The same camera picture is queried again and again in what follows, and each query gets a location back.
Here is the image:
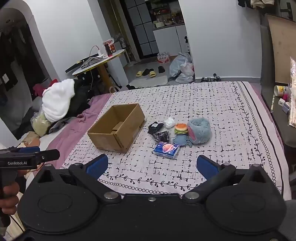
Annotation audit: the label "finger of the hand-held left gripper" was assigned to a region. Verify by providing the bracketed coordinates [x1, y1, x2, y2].
[35, 149, 60, 164]
[9, 146, 41, 154]

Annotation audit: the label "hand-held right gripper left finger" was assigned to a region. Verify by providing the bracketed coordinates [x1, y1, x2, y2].
[35, 154, 122, 205]

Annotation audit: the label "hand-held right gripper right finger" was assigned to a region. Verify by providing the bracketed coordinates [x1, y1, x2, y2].
[183, 154, 270, 204]

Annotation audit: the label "blue knit cloth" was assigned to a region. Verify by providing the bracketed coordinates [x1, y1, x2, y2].
[172, 134, 193, 147]

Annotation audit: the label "blue fluffy hat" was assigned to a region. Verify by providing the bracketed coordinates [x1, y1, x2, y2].
[187, 117, 212, 145]

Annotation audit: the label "blue tissue packet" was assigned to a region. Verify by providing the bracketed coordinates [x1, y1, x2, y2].
[153, 142, 181, 160]

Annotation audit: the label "hamburger plush toy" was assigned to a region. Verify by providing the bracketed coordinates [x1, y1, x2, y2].
[174, 123, 188, 135]

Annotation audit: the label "brown cardboard box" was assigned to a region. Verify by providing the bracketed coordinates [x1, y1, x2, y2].
[87, 103, 146, 154]

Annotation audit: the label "beige soft bag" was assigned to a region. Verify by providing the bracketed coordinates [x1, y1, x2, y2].
[32, 112, 52, 136]

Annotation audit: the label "person's left hand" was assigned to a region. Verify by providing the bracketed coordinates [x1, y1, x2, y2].
[0, 170, 28, 216]

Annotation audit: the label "grey clothing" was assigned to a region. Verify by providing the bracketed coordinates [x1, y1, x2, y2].
[50, 117, 77, 134]

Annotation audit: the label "purple bed sheet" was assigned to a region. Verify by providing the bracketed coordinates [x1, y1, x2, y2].
[46, 93, 114, 171]

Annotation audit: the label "black socks in clear wrapper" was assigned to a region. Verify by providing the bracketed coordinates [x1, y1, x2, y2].
[154, 130, 170, 143]

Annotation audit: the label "white fluffy coat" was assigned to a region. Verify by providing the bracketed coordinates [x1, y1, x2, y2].
[42, 79, 75, 123]

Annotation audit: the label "white crumpled bag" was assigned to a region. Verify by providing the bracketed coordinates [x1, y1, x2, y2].
[162, 117, 175, 129]

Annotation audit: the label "red cloth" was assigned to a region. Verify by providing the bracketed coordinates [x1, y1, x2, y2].
[33, 79, 58, 96]

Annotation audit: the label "black clothing pile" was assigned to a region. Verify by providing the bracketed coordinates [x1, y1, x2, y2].
[67, 79, 93, 116]

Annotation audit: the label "black socks with grey label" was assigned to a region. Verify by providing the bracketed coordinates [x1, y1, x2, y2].
[147, 121, 164, 135]

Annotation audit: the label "hanging dark clothes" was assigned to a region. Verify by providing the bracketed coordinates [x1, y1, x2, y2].
[0, 23, 49, 105]

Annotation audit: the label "dark side table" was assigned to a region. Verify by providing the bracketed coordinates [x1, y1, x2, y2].
[269, 83, 296, 149]

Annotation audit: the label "black flat board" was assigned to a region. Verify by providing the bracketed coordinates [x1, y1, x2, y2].
[65, 54, 100, 74]

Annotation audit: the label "white plastic bag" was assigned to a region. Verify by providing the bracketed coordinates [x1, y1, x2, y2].
[176, 62, 195, 83]

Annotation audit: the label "white floor mat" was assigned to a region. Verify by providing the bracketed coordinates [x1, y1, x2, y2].
[128, 75, 168, 88]

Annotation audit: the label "grey cloth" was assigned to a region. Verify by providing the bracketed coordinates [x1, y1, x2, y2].
[81, 57, 104, 70]

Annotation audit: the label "yellow and white tub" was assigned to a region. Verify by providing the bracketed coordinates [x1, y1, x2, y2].
[274, 85, 289, 97]

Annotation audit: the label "translucent plastic bag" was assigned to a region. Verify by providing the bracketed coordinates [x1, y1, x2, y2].
[169, 53, 192, 78]

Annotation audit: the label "round white table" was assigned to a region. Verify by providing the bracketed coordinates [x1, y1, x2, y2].
[72, 49, 125, 90]

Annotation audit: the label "clear plastic packet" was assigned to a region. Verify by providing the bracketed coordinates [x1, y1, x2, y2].
[288, 57, 296, 127]

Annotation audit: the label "pack of water bottles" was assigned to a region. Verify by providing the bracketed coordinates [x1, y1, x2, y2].
[157, 52, 171, 63]

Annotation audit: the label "red and black snack tub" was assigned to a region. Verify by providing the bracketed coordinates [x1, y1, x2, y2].
[104, 39, 116, 57]

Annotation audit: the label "white standing appliance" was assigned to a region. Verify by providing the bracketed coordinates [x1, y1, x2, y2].
[118, 35, 130, 66]

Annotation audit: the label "white kitchen cabinet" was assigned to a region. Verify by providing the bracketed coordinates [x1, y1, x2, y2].
[153, 24, 188, 56]

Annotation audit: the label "brown wooden board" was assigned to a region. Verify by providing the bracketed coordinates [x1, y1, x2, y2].
[267, 14, 296, 85]

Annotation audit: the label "black grid glass door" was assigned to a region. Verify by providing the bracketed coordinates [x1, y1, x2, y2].
[126, 0, 158, 57]

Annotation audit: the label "cluttered kitchenware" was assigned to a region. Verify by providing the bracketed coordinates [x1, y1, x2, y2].
[151, 13, 185, 28]

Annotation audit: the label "white charger with cable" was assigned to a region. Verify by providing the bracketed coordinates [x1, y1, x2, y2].
[89, 45, 104, 57]

